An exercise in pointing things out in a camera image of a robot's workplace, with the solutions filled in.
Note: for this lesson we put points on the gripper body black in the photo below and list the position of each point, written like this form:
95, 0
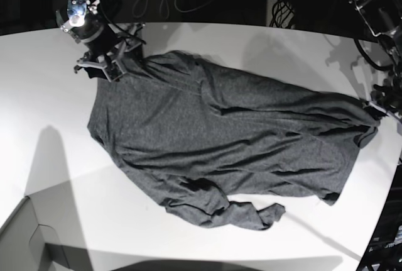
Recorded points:
105, 46
387, 96

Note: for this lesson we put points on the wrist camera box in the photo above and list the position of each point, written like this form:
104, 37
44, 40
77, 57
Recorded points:
114, 71

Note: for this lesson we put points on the dark grey t-shirt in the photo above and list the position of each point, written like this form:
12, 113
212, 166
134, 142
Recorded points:
190, 134

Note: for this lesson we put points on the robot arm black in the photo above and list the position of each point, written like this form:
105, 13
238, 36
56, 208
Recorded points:
382, 18
80, 13

